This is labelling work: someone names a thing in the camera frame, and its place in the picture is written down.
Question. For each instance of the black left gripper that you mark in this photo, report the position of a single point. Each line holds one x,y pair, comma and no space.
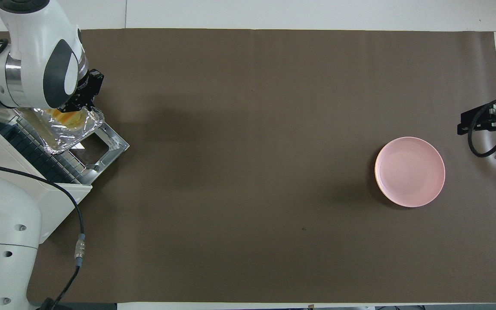
81,84

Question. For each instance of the yellow sliced bread loaf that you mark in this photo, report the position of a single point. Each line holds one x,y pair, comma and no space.
69,119

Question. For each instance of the aluminium foil tray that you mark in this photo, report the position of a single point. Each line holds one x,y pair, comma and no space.
65,140

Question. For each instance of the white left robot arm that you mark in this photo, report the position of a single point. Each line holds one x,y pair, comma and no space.
32,43

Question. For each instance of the glass oven door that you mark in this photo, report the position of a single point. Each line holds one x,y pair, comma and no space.
116,144

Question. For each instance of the cream toaster oven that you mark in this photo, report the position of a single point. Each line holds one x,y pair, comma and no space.
58,202

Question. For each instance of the pink round plate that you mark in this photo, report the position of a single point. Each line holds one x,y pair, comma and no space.
410,172

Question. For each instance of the brown table mat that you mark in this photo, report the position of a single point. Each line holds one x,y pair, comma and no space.
248,172

